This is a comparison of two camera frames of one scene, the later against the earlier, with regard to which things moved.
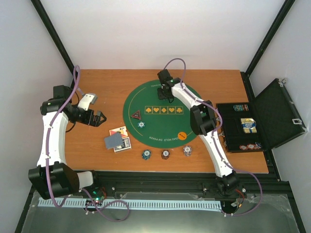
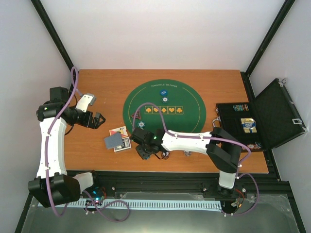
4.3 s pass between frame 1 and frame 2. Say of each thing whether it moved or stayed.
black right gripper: moved
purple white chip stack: stayed
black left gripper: stayed
